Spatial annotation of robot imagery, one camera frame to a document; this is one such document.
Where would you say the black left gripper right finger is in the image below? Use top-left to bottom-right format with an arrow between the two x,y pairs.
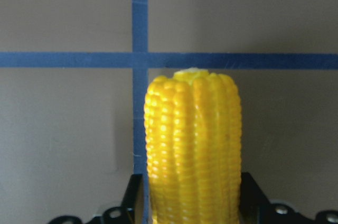
240,172 -> 337,224

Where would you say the yellow corn cob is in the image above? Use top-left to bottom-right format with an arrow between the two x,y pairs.
144,68 -> 242,223

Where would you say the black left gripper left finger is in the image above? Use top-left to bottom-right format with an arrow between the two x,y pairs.
91,174 -> 144,224

